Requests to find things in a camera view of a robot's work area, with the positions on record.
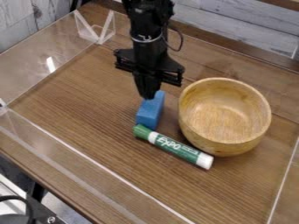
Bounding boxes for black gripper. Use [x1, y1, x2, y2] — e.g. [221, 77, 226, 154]
[113, 49, 184, 99]

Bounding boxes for clear acrylic front wall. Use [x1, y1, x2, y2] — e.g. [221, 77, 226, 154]
[0, 99, 193, 224]

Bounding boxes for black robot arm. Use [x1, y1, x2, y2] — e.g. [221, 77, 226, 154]
[114, 0, 184, 100]

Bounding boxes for blue rectangular block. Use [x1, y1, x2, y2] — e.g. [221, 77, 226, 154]
[134, 90, 164, 130]

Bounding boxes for green Expo marker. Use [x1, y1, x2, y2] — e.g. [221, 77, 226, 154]
[133, 124, 213, 170]

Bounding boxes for brown wooden bowl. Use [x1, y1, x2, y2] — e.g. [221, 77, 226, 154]
[177, 77, 272, 158]

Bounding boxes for black stand with cable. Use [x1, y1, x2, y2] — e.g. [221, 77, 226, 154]
[0, 156, 69, 224]

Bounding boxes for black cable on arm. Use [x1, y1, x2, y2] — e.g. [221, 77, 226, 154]
[162, 25, 184, 53]

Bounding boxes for clear acrylic corner bracket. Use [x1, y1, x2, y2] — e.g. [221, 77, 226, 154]
[73, 10, 116, 45]

